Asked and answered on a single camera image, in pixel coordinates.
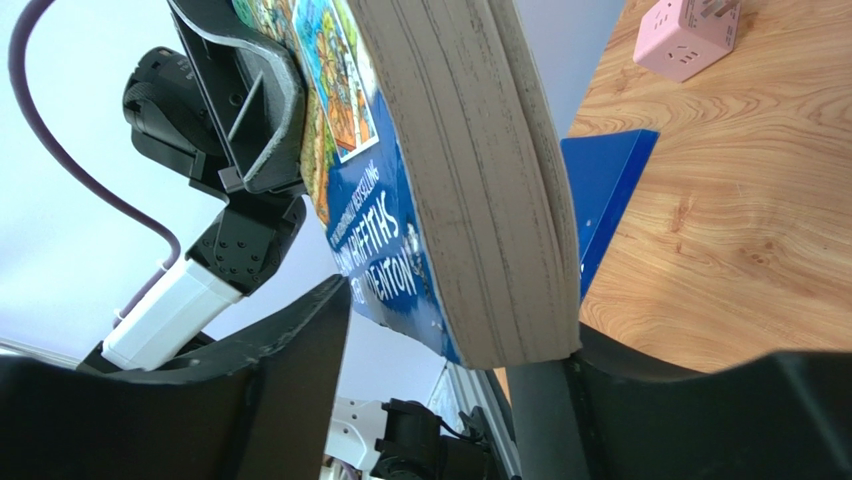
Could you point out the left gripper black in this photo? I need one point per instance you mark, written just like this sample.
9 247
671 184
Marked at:
254 91

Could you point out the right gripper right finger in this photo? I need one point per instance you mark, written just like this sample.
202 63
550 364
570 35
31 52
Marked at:
611 412

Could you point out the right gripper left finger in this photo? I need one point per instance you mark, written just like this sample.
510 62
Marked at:
254 405

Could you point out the blue 91-storey treehouse book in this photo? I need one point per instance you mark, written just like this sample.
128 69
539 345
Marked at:
433 165

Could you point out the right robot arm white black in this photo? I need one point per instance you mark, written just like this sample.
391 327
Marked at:
397 439

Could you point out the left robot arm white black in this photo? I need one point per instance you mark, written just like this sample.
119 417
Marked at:
241 249

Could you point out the blue file folder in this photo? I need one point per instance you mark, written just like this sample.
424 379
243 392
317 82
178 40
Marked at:
603 171

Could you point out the pink cube power adapter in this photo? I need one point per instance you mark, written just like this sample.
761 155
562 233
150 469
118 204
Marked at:
679 39

